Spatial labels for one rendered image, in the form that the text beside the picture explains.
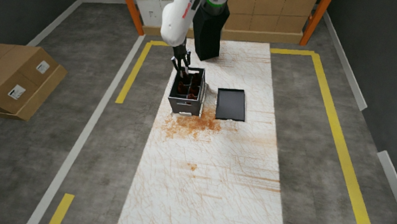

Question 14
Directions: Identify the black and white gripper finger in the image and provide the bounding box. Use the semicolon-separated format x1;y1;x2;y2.
183;50;191;75
171;56;183;78

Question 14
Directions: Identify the dark grey crate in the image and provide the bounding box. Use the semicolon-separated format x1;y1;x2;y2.
168;68;205;116

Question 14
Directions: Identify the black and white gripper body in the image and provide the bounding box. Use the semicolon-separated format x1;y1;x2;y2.
173;45;187;60

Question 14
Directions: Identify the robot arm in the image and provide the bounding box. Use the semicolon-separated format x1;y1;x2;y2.
161;0;226;48

